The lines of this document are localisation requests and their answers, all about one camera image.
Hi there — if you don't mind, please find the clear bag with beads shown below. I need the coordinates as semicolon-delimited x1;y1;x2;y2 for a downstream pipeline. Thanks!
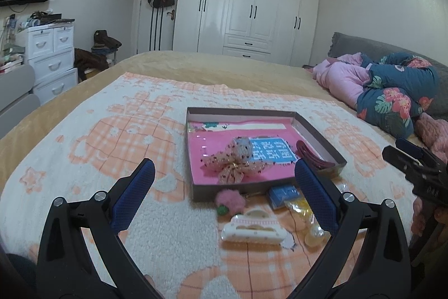
304;221;330;248

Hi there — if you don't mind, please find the dark red curved hair clip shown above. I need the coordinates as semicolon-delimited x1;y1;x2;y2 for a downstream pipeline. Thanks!
296;140;336;170

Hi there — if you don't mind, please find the blue plastic box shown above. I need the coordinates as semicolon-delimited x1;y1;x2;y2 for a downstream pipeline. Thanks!
267;185;300;210

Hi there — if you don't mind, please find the cream claw hair clip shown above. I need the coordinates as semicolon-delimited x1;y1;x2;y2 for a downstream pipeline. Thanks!
221;209;288;245

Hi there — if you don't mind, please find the pink fluffy pompom hair tie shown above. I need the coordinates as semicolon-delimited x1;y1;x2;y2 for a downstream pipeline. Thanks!
213;189;248;216

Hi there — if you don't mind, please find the dotted tulle bow hair clip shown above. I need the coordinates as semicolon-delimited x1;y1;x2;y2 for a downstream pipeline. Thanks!
200;137;274;184

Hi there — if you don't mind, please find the yellow jewelry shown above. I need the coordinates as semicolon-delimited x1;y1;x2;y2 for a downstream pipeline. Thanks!
285;196;314;224

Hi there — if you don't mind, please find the pink knitted blanket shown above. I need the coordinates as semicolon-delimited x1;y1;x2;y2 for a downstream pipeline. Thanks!
415;112;448;163

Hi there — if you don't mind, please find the floral blue quilt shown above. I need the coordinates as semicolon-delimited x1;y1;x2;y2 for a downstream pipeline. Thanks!
356;52;439;139

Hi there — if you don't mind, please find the pink folded blanket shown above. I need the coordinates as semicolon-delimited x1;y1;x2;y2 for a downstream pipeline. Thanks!
311;52;371;110

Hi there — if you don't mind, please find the grey headboard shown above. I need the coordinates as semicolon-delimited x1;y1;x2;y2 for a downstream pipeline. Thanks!
327;32;448;121

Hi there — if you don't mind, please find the tan bed cover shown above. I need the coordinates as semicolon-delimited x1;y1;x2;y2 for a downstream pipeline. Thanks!
0;50;435;187

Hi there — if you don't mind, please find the white and orange plush blanket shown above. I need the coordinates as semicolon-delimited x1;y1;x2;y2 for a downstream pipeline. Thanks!
1;73;414;298

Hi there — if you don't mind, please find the grey chair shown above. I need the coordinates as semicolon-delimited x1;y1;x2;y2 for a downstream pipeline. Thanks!
0;64;40;139

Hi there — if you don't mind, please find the brown box with pink lining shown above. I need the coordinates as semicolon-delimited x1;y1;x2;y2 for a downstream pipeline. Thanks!
186;107;347;202

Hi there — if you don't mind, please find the pile of dark clothes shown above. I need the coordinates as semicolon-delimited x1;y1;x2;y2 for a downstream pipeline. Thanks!
74;30;122;82

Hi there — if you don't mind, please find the white drawer cabinet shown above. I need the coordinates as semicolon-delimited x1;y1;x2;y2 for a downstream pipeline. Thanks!
16;23;78;105

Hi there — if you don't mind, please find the white door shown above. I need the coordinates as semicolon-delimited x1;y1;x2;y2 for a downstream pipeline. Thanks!
134;0;185;55

